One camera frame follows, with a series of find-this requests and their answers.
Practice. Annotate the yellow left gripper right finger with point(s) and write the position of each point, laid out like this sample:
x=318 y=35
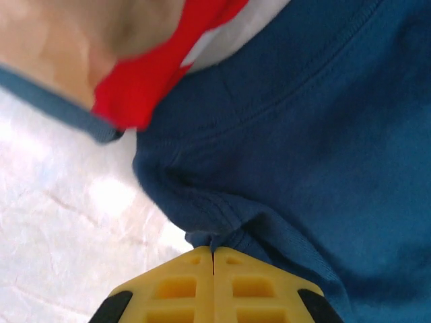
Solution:
x=252 y=292

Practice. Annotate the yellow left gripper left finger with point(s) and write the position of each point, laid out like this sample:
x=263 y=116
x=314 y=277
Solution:
x=175 y=292

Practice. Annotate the navy blue printed t-shirt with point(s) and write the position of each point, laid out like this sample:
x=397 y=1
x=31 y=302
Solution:
x=303 y=134

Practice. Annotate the beige red blue-trimmed t-shirt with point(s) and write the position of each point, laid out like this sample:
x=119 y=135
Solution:
x=134 y=87

